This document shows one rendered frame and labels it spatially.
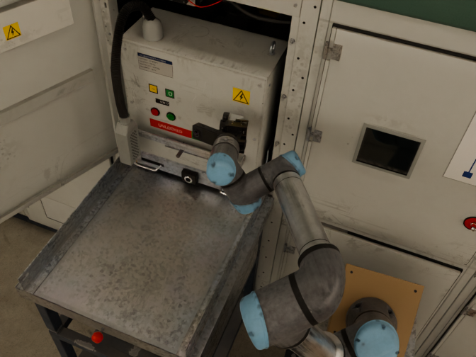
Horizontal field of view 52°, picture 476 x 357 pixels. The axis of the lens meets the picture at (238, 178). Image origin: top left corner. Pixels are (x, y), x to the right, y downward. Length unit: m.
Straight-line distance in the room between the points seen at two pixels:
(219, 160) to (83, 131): 0.77
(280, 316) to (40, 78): 1.07
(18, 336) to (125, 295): 1.08
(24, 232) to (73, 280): 1.31
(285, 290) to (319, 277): 0.07
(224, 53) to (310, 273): 0.78
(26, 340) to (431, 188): 1.89
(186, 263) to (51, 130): 0.65
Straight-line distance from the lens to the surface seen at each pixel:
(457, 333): 2.21
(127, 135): 1.70
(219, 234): 1.72
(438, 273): 1.92
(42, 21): 1.58
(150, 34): 1.59
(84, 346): 1.91
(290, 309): 1.03
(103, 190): 1.88
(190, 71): 1.55
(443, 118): 1.45
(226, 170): 1.25
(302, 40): 1.41
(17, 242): 2.92
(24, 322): 2.64
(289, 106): 1.54
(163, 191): 1.85
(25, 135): 1.76
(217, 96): 1.56
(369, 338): 1.39
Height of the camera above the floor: 2.22
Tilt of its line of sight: 47 degrees down
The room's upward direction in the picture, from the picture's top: 4 degrees clockwise
